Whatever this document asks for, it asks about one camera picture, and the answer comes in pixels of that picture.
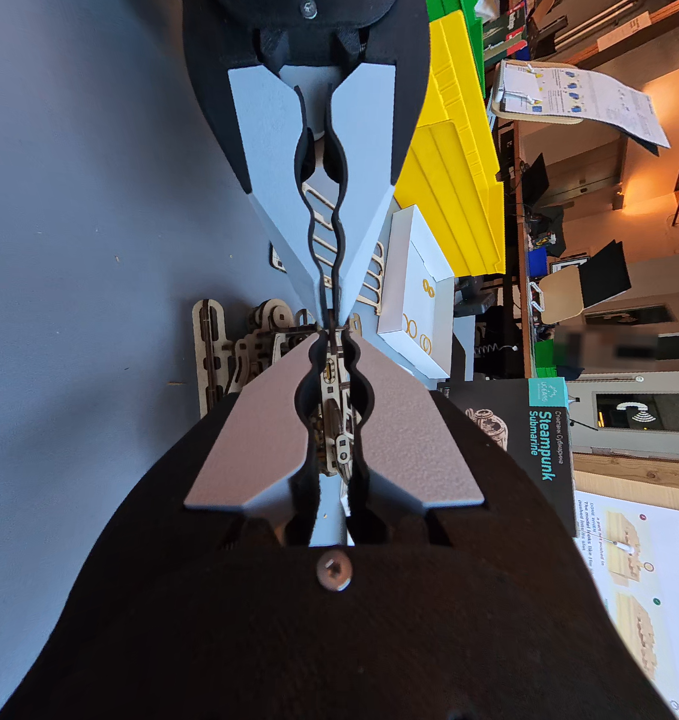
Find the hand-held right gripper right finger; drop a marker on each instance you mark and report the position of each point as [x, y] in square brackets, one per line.
[412, 444]

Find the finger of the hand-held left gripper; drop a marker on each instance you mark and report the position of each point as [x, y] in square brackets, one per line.
[367, 157]
[272, 169]

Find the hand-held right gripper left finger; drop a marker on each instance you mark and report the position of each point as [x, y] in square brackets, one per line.
[249, 444]

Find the partly built wooden model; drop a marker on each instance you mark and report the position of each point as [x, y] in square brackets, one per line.
[215, 349]

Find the black model kit box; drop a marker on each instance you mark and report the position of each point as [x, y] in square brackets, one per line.
[519, 450]

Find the stack of yellow storage bins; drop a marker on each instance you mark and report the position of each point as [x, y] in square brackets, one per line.
[457, 169]

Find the laser-cut wooden part sheet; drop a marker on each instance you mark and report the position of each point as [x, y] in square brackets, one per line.
[373, 275]

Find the white cardboard box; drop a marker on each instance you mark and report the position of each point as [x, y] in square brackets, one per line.
[412, 270]

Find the dark grey desk device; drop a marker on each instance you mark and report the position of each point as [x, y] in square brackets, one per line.
[473, 295]

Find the stack of green storage bins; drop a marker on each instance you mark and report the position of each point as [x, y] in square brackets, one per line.
[474, 34]

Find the black monitor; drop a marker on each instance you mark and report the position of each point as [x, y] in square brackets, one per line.
[535, 180]

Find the green and red box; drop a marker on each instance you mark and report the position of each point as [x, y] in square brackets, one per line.
[505, 31]

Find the small blue bin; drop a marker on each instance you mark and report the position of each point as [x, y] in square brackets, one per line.
[537, 261]

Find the phone booth door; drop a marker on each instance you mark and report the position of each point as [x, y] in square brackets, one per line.
[626, 413]

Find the clipboard with printed paper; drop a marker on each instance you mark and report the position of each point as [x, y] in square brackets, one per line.
[587, 95]

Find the beige chair with black jacket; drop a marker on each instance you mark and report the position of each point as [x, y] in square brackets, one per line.
[598, 281]

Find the printed instruction sheet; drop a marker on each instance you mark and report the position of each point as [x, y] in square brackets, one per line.
[643, 590]

